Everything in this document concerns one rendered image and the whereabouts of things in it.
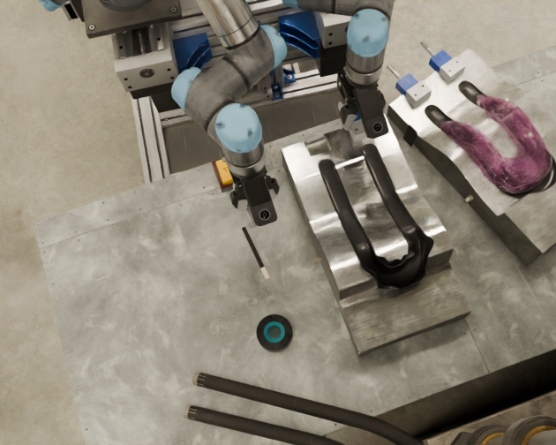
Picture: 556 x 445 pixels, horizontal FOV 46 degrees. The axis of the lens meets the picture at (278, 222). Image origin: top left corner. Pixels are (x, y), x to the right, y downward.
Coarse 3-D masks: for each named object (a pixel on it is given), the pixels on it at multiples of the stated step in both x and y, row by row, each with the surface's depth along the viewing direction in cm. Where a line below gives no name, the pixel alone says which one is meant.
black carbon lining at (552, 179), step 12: (468, 84) 162; (468, 96) 161; (432, 108) 161; (432, 120) 160; (444, 120) 159; (552, 156) 152; (552, 168) 152; (552, 180) 151; (516, 192) 151; (528, 192) 150
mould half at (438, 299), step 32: (288, 160) 154; (320, 160) 153; (352, 160) 153; (384, 160) 153; (320, 192) 151; (352, 192) 151; (416, 192) 150; (320, 224) 148; (384, 224) 145; (352, 256) 141; (384, 256) 140; (448, 256) 143; (352, 288) 140; (416, 288) 145; (448, 288) 145; (352, 320) 143; (384, 320) 143; (416, 320) 143; (448, 320) 142
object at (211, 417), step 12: (192, 408) 142; (204, 408) 142; (204, 420) 141; (216, 420) 140; (228, 420) 139; (240, 420) 139; (252, 420) 139; (252, 432) 138; (264, 432) 137; (276, 432) 136; (288, 432) 136; (300, 432) 136; (300, 444) 135
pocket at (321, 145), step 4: (324, 136) 156; (312, 140) 157; (316, 140) 157; (320, 140) 157; (324, 140) 158; (308, 144) 157; (312, 144) 157; (316, 144) 158; (320, 144) 158; (324, 144) 158; (328, 144) 156; (308, 148) 158; (312, 148) 157; (316, 148) 157; (320, 148) 157; (324, 148) 157; (328, 148) 157; (312, 152) 157; (316, 152) 157; (320, 152) 157; (324, 152) 157
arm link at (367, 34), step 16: (352, 16) 127; (368, 16) 122; (384, 16) 122; (352, 32) 121; (368, 32) 120; (384, 32) 120; (352, 48) 124; (368, 48) 122; (384, 48) 124; (352, 64) 129; (368, 64) 127
